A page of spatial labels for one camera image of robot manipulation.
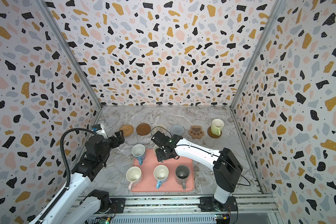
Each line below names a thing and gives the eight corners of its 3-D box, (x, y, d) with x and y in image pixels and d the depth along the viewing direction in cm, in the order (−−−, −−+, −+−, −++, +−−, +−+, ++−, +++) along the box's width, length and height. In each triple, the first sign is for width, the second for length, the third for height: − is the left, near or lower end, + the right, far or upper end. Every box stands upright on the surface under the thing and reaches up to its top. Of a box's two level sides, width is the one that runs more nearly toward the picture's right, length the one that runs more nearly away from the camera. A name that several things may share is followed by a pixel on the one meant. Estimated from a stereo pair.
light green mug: (206, 134, 107) (209, 125, 98) (212, 126, 112) (215, 116, 103) (216, 140, 104) (220, 131, 95) (221, 131, 109) (226, 122, 100)
